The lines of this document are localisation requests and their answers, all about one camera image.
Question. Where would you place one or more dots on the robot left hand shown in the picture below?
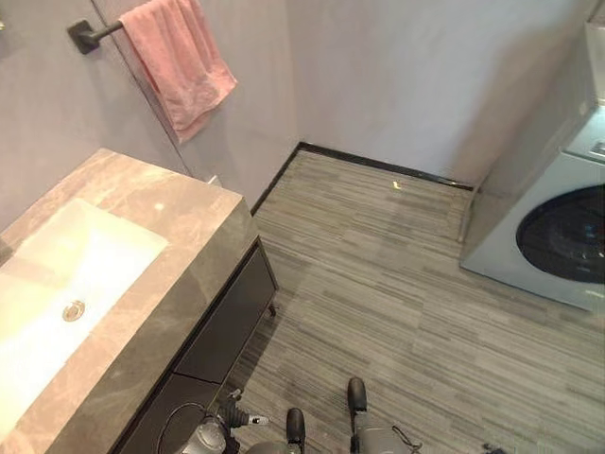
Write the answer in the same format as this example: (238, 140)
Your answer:
(241, 413)

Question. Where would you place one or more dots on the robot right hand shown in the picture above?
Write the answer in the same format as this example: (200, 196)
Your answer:
(492, 449)

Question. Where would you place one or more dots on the metal sink drain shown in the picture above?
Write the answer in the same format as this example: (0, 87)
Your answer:
(74, 310)

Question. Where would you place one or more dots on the white rectangular sink basin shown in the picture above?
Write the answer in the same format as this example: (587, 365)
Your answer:
(71, 265)

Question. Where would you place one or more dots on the pink towel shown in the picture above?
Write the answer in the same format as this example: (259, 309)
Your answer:
(182, 61)

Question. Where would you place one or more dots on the black towel bar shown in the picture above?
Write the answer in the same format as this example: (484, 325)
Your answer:
(85, 34)

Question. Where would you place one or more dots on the silver robot left leg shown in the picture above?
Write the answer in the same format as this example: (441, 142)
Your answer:
(274, 448)

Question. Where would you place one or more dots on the silver robot leg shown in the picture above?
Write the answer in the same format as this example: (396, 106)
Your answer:
(375, 437)
(274, 448)

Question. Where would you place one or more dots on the dark robot left foot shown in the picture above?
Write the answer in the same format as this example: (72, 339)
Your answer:
(295, 424)

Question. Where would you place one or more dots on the dark robot foot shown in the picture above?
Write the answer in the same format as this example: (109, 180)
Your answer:
(357, 394)
(295, 424)

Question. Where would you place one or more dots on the dark vanity cabinet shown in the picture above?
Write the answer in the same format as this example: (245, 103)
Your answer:
(236, 312)

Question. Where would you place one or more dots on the dark robot right foot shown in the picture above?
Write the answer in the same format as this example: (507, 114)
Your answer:
(357, 394)

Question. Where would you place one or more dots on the silver robot right leg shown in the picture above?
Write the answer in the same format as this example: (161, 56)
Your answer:
(375, 437)

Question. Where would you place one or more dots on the brown marble vanity counter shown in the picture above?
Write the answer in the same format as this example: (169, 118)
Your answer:
(189, 236)

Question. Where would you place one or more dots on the white front-load washing machine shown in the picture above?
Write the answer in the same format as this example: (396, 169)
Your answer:
(553, 236)

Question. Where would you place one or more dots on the black baseboard strip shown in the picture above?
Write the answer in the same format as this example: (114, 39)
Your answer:
(378, 163)

